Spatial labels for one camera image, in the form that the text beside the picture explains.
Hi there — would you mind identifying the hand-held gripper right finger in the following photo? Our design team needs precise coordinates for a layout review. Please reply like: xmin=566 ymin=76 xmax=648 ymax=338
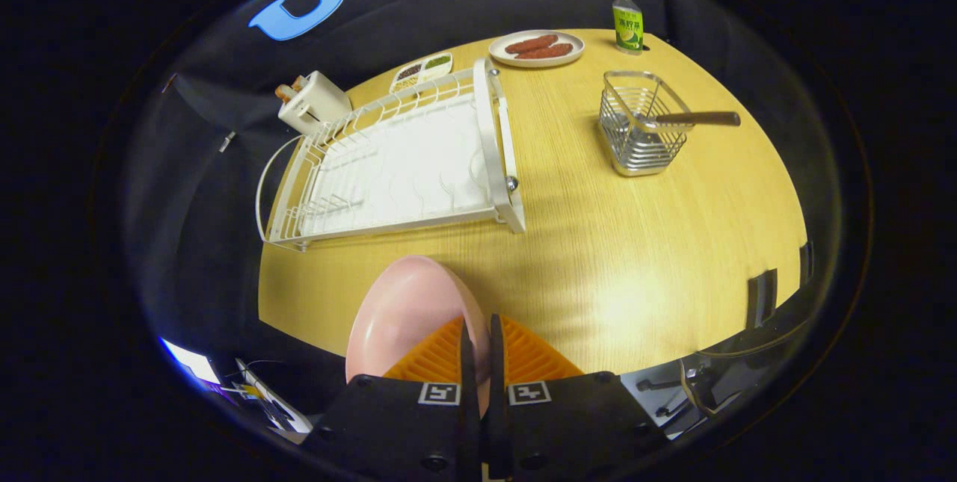
xmin=490 ymin=314 xmax=668 ymax=480

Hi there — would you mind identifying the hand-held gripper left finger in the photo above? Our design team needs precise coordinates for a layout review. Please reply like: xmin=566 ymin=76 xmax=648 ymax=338
xmin=305 ymin=316 xmax=481 ymax=481

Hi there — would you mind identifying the pink plate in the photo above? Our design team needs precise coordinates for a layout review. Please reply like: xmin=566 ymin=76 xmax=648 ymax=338
xmin=345 ymin=255 xmax=492 ymax=415

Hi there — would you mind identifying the white dish rack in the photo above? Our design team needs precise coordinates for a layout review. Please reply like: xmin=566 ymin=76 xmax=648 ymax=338
xmin=256 ymin=58 xmax=526 ymax=253

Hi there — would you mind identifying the metal wire basket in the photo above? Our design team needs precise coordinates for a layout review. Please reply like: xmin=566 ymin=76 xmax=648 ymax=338
xmin=599 ymin=70 xmax=694 ymax=177

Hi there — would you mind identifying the wooden handled spoon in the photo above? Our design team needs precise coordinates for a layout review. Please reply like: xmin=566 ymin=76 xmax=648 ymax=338
xmin=636 ymin=111 xmax=742 ymax=129

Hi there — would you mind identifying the white oval sausage plate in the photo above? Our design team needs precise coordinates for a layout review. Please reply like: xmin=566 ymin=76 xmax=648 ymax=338
xmin=489 ymin=30 xmax=585 ymax=68

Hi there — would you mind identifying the white desk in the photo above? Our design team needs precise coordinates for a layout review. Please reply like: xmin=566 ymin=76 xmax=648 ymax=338
xmin=224 ymin=359 xmax=316 ymax=436

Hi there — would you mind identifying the black office chair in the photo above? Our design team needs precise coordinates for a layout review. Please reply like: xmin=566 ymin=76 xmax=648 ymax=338
xmin=636 ymin=241 xmax=817 ymax=423

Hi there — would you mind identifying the white divided seed tray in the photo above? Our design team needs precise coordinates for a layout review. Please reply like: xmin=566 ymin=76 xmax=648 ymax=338
xmin=389 ymin=52 xmax=454 ymax=94

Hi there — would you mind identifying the white toaster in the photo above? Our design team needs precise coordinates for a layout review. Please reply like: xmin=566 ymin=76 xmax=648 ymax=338
xmin=277 ymin=71 xmax=352 ymax=137

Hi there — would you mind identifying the brown sausage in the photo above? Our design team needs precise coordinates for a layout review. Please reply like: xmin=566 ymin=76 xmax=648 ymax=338
xmin=516 ymin=43 xmax=574 ymax=61
xmin=505 ymin=34 xmax=559 ymax=55

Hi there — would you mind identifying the green label drink bottle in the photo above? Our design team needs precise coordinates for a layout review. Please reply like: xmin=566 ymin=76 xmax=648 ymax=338
xmin=612 ymin=0 xmax=644 ymax=55

